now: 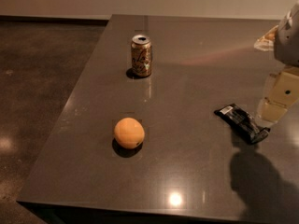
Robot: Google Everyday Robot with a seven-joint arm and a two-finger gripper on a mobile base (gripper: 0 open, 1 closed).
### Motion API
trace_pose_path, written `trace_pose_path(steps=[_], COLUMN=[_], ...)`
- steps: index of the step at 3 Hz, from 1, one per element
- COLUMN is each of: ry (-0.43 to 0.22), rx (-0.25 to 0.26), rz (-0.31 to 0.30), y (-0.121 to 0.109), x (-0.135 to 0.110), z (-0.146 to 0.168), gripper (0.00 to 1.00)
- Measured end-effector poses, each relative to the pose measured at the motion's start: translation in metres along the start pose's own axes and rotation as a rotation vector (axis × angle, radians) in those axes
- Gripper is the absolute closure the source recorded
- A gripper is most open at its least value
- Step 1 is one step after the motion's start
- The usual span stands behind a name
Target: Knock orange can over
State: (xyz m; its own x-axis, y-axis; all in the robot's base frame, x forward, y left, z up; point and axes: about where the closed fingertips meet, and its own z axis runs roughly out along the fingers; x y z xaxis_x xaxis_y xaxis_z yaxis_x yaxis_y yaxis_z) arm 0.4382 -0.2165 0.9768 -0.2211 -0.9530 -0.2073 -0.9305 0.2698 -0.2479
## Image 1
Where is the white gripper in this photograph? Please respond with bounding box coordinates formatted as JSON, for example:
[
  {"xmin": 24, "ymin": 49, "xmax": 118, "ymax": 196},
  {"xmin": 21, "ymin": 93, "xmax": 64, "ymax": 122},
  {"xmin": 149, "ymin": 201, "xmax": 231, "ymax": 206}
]
[{"xmin": 254, "ymin": 1, "xmax": 299, "ymax": 124}]

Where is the orange soda can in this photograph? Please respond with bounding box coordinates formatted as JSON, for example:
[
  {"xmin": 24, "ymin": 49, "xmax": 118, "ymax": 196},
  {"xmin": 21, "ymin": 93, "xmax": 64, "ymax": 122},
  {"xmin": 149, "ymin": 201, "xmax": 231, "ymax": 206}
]
[{"xmin": 131, "ymin": 35, "xmax": 152, "ymax": 77}]

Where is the black snack bar wrapper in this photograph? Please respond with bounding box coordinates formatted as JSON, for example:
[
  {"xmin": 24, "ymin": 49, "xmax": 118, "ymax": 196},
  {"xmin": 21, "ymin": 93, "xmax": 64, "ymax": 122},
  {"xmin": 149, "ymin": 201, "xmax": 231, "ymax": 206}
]
[{"xmin": 214, "ymin": 104, "xmax": 270, "ymax": 145}]

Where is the orange fruit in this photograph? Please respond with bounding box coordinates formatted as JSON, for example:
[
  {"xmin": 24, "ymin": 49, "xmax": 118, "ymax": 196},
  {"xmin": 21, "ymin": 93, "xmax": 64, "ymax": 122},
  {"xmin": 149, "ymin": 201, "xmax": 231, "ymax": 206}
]
[{"xmin": 114, "ymin": 118, "xmax": 145, "ymax": 149}]

